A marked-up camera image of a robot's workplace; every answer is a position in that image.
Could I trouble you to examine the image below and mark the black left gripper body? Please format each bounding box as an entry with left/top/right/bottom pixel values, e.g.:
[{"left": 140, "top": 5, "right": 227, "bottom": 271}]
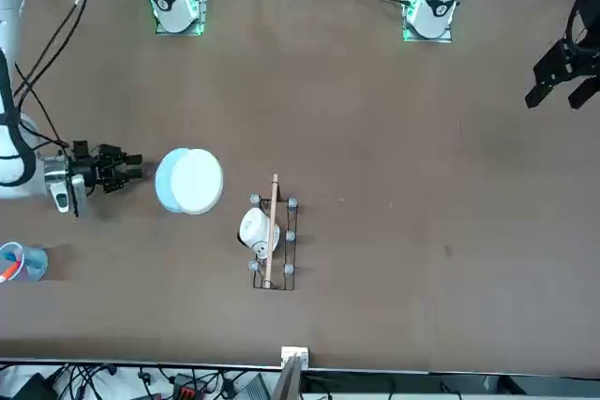
[{"left": 532, "top": 37, "right": 600, "bottom": 82}]

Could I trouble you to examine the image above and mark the white IKEA plate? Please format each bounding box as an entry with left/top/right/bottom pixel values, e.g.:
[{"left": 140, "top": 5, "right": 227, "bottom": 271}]
[{"left": 170, "top": 148, "right": 225, "bottom": 216}]

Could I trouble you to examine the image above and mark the orange marker pen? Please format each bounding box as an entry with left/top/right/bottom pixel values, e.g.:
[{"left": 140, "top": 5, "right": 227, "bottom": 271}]
[{"left": 0, "top": 261, "right": 23, "bottom": 285}]

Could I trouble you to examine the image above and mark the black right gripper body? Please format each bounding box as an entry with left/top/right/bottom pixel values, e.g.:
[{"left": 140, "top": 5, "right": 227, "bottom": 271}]
[{"left": 68, "top": 139, "right": 103, "bottom": 189}]

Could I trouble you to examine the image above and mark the blue IKEA plate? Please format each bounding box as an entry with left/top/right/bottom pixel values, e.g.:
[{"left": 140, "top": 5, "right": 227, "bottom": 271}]
[{"left": 155, "top": 147, "right": 193, "bottom": 215}]

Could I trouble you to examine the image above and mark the grey power adapter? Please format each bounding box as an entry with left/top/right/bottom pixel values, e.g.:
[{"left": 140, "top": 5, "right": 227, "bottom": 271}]
[{"left": 233, "top": 374, "right": 271, "bottom": 400}]

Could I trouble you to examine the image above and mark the black box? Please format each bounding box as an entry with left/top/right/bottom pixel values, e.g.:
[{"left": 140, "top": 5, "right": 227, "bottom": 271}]
[{"left": 8, "top": 371, "right": 58, "bottom": 400}]

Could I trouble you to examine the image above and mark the clear blue plastic cup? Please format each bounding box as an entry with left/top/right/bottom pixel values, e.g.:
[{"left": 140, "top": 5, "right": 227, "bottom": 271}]
[{"left": 0, "top": 241, "right": 49, "bottom": 283}]

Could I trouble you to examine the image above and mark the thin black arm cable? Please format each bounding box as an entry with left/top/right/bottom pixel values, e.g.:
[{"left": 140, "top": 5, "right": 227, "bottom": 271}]
[{"left": 11, "top": 0, "right": 102, "bottom": 149}]

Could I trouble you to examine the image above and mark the black and red device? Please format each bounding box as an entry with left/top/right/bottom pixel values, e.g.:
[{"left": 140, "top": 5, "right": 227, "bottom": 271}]
[{"left": 170, "top": 373, "right": 208, "bottom": 397}]

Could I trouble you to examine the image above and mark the black wire cup rack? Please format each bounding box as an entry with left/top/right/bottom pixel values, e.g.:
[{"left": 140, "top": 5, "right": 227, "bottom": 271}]
[{"left": 247, "top": 173, "right": 302, "bottom": 291}]

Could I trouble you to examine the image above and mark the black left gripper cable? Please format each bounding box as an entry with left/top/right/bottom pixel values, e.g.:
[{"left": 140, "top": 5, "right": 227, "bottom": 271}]
[{"left": 563, "top": 0, "right": 600, "bottom": 52}]

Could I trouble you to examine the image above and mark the silver table edge bracket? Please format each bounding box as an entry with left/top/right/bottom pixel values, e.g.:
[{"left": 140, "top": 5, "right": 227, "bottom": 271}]
[{"left": 280, "top": 346, "right": 310, "bottom": 368}]

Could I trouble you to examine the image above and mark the white cup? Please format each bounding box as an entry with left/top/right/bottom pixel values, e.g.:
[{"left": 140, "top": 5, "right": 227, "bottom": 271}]
[{"left": 237, "top": 206, "right": 281, "bottom": 261}]

